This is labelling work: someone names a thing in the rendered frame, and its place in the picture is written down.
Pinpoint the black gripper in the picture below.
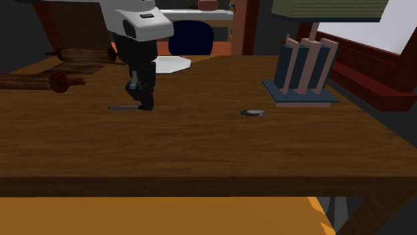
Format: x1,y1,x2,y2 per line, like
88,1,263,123
112,31,159,111

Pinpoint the dark blue chair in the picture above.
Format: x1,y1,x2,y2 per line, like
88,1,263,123
168,20,215,57

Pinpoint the white octagonal plate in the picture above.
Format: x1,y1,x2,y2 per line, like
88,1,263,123
154,55,192,75

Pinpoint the flat grey round disc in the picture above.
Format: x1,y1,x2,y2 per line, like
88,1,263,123
240,109,266,118

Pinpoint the white desk with pink thing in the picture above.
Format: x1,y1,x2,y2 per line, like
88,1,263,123
156,0,235,43

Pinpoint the brown wooden table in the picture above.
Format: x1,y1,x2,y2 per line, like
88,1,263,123
0,54,417,235

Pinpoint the wooden scroll with red knobs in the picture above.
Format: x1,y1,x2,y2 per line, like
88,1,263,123
0,46,126,94

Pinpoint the thin grey pen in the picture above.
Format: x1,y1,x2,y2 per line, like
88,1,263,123
108,105,142,111

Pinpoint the red-brown door frame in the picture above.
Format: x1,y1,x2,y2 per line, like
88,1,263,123
230,0,261,56

